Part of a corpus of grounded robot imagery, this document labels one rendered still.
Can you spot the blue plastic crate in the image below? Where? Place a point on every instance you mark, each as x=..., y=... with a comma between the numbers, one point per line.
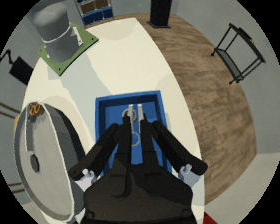
x=109, y=109

